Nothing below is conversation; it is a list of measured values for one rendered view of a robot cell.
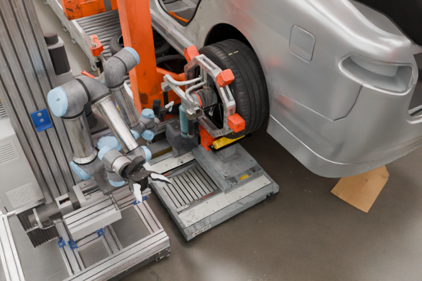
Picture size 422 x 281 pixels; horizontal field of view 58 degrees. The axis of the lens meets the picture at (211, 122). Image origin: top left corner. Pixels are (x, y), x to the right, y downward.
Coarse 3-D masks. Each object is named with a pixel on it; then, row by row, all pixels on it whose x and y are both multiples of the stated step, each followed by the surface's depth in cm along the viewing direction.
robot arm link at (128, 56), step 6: (126, 48) 209; (132, 48) 210; (120, 54) 204; (126, 54) 206; (132, 54) 207; (126, 60) 204; (132, 60) 207; (138, 60) 212; (126, 66) 204; (132, 66) 209; (102, 72) 225; (126, 72) 206; (96, 78) 234; (102, 78) 224
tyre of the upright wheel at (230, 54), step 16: (208, 48) 245; (224, 48) 242; (240, 48) 242; (224, 64) 234; (240, 64) 234; (256, 64) 237; (240, 80) 231; (256, 80) 236; (240, 96) 231; (256, 96) 236; (240, 112) 238; (256, 112) 241; (256, 128) 256
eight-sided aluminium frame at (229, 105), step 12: (192, 60) 251; (204, 60) 246; (192, 72) 268; (216, 72) 232; (192, 84) 275; (216, 84) 233; (228, 96) 235; (228, 108) 232; (216, 132) 259; (228, 132) 246
